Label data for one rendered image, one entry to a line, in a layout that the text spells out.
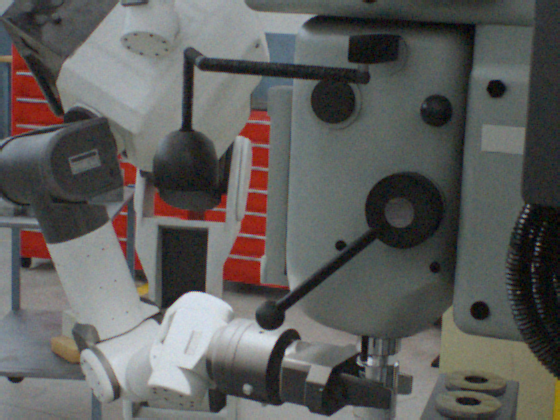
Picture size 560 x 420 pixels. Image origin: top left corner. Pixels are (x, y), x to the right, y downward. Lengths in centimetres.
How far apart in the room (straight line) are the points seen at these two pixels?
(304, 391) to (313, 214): 21
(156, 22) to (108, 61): 14
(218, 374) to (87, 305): 33
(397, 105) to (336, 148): 7
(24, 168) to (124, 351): 27
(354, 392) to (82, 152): 51
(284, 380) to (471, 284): 28
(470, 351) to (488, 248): 199
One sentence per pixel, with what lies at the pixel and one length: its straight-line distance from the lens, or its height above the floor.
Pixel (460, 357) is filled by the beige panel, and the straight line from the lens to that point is 312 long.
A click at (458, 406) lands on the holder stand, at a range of 169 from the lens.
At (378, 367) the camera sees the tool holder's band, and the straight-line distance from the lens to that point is 129.
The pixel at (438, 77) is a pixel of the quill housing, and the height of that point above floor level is 158.
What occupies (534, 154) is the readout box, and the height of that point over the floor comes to 155.
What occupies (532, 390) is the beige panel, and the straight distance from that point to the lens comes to 311.
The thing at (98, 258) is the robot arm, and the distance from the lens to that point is 162.
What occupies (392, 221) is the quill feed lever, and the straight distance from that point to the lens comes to 113.
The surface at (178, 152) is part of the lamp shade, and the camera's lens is 130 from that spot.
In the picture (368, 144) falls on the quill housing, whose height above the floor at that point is 151.
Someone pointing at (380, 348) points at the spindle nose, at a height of 129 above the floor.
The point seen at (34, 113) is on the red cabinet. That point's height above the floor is 89.
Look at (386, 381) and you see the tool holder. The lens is 130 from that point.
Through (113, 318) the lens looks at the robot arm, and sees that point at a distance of 164.
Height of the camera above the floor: 166
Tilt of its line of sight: 10 degrees down
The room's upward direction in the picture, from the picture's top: 3 degrees clockwise
